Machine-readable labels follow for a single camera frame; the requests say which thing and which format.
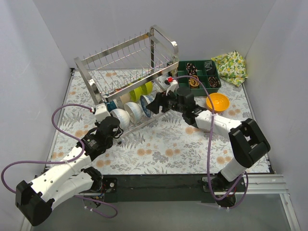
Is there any blue floral white bowl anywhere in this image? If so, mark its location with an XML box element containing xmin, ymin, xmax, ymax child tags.
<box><xmin>140</xmin><ymin>95</ymin><xmax>154</xmax><ymax>118</ymax></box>

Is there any yellow ribbed bowl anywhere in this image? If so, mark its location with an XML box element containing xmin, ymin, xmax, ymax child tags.
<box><xmin>205</xmin><ymin>92</ymin><xmax>230</xmax><ymax>113</ymax></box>

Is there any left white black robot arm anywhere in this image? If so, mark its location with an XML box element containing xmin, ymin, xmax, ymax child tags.
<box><xmin>15</xmin><ymin>116</ymin><xmax>123</xmax><ymax>226</ymax></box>

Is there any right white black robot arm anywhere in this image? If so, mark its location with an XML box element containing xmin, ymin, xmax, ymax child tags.
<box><xmin>146</xmin><ymin>87</ymin><xmax>270</xmax><ymax>191</ymax></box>

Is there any steel two-tier dish rack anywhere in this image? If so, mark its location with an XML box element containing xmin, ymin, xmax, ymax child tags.
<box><xmin>73</xmin><ymin>24</ymin><xmax>180</xmax><ymax>142</ymax></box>

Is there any lime green bowl right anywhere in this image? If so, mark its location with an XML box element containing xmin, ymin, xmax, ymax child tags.
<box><xmin>141</xmin><ymin>81</ymin><xmax>153</xmax><ymax>95</ymax></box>

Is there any lime green bowl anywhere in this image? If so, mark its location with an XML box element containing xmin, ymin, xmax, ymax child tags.
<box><xmin>129</xmin><ymin>87</ymin><xmax>142</xmax><ymax>102</ymax></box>
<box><xmin>141</xmin><ymin>81</ymin><xmax>153</xmax><ymax>95</ymax></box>

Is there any white ribbed bowl front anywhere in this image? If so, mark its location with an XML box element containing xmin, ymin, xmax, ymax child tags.
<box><xmin>110</xmin><ymin>108</ymin><xmax>130</xmax><ymax>130</ymax></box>

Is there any white ribbed bowl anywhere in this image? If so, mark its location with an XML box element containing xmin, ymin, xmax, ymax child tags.
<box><xmin>110</xmin><ymin>108</ymin><xmax>130</xmax><ymax>130</ymax></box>
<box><xmin>124</xmin><ymin>102</ymin><xmax>143</xmax><ymax>124</ymax></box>

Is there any floral table mat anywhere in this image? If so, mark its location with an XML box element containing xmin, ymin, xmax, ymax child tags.
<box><xmin>49</xmin><ymin>69</ymin><xmax>271</xmax><ymax>175</ymax></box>

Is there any lime green bowl left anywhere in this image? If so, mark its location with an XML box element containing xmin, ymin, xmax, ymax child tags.
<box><xmin>129</xmin><ymin>87</ymin><xmax>142</xmax><ymax>102</ymax></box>

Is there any teal blue bowl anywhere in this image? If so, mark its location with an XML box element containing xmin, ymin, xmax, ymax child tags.
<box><xmin>105</xmin><ymin>100</ymin><xmax>118</xmax><ymax>112</ymax></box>

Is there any yellow patterned rolled tie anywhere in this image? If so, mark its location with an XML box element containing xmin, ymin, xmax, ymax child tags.
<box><xmin>189</xmin><ymin>75</ymin><xmax>199</xmax><ymax>89</ymax></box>

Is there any beige floral bowl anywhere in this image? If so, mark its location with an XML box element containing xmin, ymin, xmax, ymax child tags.
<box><xmin>117</xmin><ymin>93</ymin><xmax>131</xmax><ymax>107</ymax></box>

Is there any green divided organizer tray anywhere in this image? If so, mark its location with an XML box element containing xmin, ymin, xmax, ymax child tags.
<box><xmin>177</xmin><ymin>60</ymin><xmax>221</xmax><ymax>97</ymax></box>

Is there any pink black rolled tie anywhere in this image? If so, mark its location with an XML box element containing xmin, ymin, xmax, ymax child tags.
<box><xmin>186</xmin><ymin>63</ymin><xmax>197</xmax><ymax>76</ymax></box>

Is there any dark floral rolled tie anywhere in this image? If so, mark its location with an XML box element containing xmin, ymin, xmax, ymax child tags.
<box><xmin>208</xmin><ymin>76</ymin><xmax>220</xmax><ymax>88</ymax></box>

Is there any grey rolled tie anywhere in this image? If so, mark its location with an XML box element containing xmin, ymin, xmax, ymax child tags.
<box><xmin>204</xmin><ymin>60</ymin><xmax>216</xmax><ymax>75</ymax></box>

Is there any lemon print cloth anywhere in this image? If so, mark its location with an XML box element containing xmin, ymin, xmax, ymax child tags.
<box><xmin>211</xmin><ymin>51</ymin><xmax>248</xmax><ymax>87</ymax></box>

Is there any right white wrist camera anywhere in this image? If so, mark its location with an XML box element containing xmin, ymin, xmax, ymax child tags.
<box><xmin>165</xmin><ymin>77</ymin><xmax>178</xmax><ymax>95</ymax></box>

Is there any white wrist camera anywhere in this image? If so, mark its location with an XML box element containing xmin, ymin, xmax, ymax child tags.
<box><xmin>165</xmin><ymin>77</ymin><xmax>178</xmax><ymax>95</ymax></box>
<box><xmin>91</xmin><ymin>103</ymin><xmax>110</xmax><ymax>122</ymax></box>

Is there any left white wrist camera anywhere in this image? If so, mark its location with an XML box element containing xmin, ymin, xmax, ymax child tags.
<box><xmin>91</xmin><ymin>103</ymin><xmax>110</xmax><ymax>122</ymax></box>

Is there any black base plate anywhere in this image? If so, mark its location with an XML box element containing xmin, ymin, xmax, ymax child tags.
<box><xmin>101</xmin><ymin>173</ymin><xmax>227</xmax><ymax>204</ymax></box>

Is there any aluminium frame rail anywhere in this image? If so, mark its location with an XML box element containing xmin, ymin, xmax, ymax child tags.
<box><xmin>55</xmin><ymin>174</ymin><xmax>289</xmax><ymax>195</ymax></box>

